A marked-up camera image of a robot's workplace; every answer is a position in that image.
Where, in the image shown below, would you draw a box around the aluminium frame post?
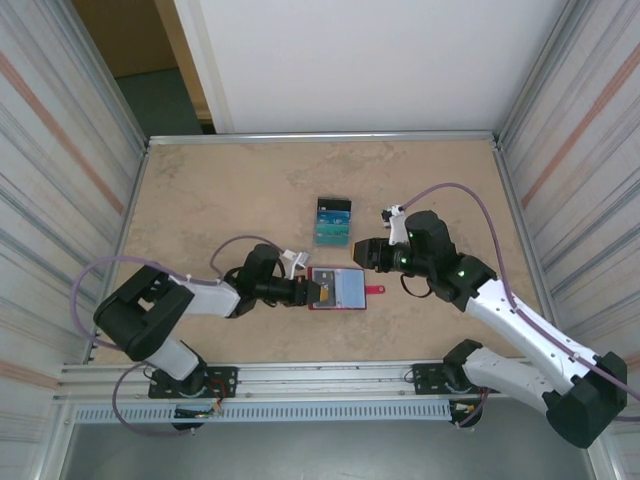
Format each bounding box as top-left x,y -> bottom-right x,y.
494,0 -> 596,146
52,0 -> 151,147

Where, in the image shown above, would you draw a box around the red card holder wallet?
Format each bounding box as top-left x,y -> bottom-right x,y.
305,266 -> 386,312

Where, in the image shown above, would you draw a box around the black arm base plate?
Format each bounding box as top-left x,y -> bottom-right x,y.
412,363 -> 503,399
148,366 -> 239,400

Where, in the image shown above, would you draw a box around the orange wires with connector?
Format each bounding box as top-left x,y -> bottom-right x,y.
173,382 -> 225,420
449,379 -> 494,419

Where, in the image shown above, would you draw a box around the grey slotted cable duct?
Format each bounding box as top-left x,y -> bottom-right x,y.
72,403 -> 451,424

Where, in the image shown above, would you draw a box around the aluminium table side rail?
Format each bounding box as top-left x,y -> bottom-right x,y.
88,142 -> 154,364
492,139 -> 559,356

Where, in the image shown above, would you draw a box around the translucent corrugated side panel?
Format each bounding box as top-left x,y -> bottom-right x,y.
499,0 -> 640,441
0,0 -> 147,451

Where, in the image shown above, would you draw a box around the green VIP card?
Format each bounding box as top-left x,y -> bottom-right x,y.
314,222 -> 351,248

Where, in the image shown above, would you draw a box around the clear acrylic card stand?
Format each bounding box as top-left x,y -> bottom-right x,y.
314,196 -> 353,249

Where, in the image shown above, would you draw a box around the wooden door frame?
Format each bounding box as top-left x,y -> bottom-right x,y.
160,0 -> 217,135

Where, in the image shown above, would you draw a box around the black cable loop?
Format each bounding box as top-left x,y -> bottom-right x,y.
399,272 -> 434,299

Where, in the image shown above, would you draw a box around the aluminium table end rail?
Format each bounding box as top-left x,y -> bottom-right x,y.
147,130 -> 501,147

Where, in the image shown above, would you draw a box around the grey metal shelf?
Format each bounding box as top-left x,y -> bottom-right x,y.
62,397 -> 601,480

